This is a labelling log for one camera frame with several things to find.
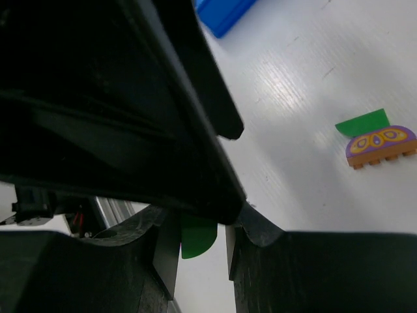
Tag green lego block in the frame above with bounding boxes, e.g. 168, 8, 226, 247
335, 109, 390, 138
180, 215, 218, 260

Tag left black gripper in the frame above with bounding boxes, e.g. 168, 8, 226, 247
11, 186, 94, 227

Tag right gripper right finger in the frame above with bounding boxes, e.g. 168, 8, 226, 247
225, 204, 416, 312

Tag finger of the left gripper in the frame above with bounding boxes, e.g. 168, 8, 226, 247
120, 0, 245, 142
1, 1, 246, 224

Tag pink orange lego piece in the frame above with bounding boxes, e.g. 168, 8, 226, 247
345, 125, 416, 170

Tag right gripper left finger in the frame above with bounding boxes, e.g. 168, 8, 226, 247
1, 206, 180, 312

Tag blue compartment bin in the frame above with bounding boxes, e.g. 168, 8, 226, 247
194, 0, 256, 38

